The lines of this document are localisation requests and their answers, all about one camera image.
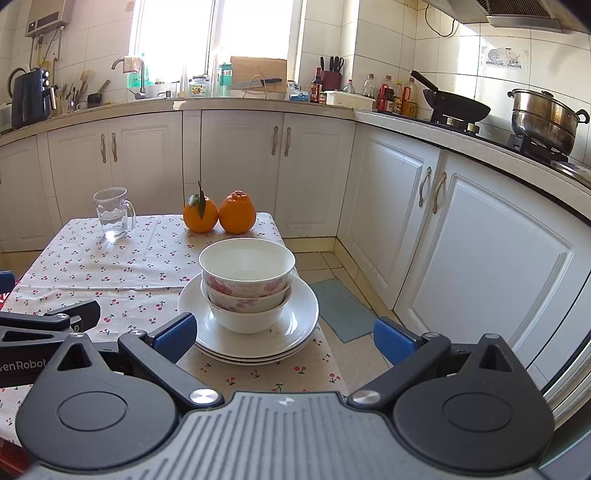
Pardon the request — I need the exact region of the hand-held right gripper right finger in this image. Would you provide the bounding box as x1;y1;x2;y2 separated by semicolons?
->
347;316;532;411

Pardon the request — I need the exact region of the cherry print tablecloth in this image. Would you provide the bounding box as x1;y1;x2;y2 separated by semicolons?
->
0;212;349;444

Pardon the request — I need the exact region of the wooden cutting board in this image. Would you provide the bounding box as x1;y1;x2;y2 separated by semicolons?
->
230;56;288;93

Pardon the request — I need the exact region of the black air fryer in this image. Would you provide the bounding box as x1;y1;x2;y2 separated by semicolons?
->
10;68;57;130

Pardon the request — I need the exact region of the red label bottle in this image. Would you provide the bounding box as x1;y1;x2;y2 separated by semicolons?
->
379;76;395;112

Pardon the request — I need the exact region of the wall sticker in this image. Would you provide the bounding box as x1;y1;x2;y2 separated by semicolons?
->
480;46;527;70

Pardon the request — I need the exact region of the metal range hood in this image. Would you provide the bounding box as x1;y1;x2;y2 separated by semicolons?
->
425;0;564;33

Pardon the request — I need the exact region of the kitchen cleaver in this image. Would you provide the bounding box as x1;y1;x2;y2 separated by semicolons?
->
231;78;282;90

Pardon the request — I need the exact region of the black wok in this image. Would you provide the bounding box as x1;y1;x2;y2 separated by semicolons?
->
410;70;491;123

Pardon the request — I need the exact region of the beige kitchen countertop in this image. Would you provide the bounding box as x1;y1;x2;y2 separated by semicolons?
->
0;95;591;190

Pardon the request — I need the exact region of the white pink floral bowl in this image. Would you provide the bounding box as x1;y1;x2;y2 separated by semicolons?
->
198;238;296;298
200;274;294;315

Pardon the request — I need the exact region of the bumpy orange without leaf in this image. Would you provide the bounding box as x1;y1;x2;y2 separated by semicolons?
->
218;190;257;234

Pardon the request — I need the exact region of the grey-green floor mat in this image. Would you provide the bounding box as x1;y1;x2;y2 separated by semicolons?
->
308;277;379;343

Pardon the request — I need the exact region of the yellow oil bottle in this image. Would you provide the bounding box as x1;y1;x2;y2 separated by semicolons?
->
401;78;419;118

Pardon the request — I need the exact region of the black gas stove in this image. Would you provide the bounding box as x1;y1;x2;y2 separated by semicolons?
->
427;115;591;169

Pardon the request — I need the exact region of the kitchen window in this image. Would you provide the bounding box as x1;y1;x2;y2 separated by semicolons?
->
131;0;305;93

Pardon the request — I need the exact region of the wall water heater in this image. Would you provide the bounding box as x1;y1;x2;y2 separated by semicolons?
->
25;8;65;38

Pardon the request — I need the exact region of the small black pot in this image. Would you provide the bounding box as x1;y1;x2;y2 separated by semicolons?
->
88;80;112;109

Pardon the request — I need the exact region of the metal kitchen faucet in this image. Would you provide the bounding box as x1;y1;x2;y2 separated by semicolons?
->
112;56;147;97

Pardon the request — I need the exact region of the clear glass mug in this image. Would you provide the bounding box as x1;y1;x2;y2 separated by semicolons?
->
93;187;137;244

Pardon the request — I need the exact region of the orange with green leaf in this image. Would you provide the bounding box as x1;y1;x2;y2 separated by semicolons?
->
183;180;219;234

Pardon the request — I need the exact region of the white plastic tray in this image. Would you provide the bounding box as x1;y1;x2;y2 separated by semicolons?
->
325;91;376;110

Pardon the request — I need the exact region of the dark red knife block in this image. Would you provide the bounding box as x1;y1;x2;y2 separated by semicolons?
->
320;56;345;92

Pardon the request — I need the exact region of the stainless steel pot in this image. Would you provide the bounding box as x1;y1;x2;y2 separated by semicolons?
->
508;89;591;155

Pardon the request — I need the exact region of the utensil holder with utensils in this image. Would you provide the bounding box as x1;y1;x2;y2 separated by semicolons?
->
55;69;88;114

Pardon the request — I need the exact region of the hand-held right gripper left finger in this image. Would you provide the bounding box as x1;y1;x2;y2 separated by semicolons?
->
53;312;227;411

